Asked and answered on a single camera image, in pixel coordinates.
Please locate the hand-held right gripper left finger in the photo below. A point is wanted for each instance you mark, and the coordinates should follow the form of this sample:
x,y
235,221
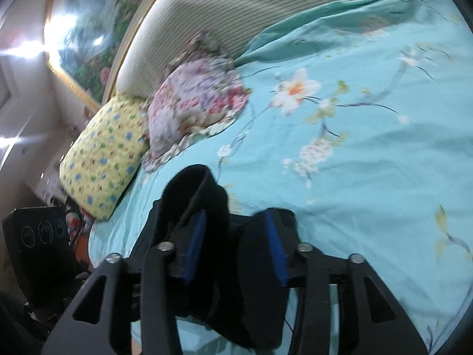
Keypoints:
x,y
194,251

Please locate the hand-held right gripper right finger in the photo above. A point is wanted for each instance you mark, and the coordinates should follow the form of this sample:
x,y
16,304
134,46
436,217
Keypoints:
x,y
275,251

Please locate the black pants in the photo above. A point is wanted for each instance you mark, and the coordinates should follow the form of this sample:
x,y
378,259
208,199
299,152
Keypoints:
x,y
255,303

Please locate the red patterned cloth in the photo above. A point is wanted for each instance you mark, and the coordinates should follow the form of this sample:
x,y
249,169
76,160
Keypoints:
x,y
75,225

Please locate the teal floral bed sheet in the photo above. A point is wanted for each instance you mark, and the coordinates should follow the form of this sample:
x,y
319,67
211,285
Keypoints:
x,y
369,173

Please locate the yellow flower-print pillow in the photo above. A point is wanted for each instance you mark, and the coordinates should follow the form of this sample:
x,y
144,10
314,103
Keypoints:
x,y
103,155

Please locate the black speaker box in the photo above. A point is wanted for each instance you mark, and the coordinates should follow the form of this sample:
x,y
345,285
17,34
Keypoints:
x,y
40,251

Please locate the pink floral pillow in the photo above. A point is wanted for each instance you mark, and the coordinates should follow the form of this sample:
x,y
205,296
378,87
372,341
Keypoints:
x,y
196,92

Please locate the gold framed landscape painting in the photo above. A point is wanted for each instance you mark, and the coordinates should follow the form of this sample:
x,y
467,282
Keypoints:
x,y
96,26

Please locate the striped padded headboard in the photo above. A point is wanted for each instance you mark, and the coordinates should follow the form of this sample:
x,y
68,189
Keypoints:
x,y
221,3

